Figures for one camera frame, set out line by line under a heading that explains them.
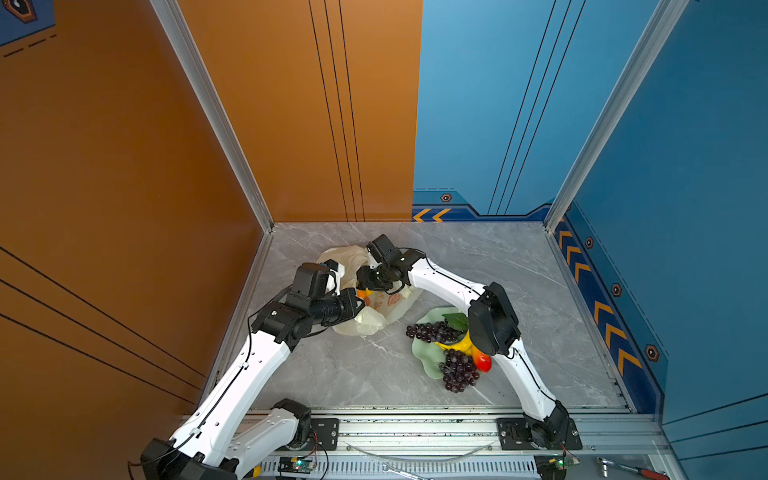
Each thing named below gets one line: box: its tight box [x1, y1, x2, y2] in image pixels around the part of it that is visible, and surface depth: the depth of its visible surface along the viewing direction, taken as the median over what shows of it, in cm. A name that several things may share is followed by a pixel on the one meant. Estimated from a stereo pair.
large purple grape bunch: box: [438, 348, 480, 393], surface depth 77 cm
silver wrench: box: [382, 463, 434, 480], surface depth 71 cm
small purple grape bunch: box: [406, 321, 465, 343], surface depth 86 cm
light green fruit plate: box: [412, 306, 467, 379], surface depth 87 cm
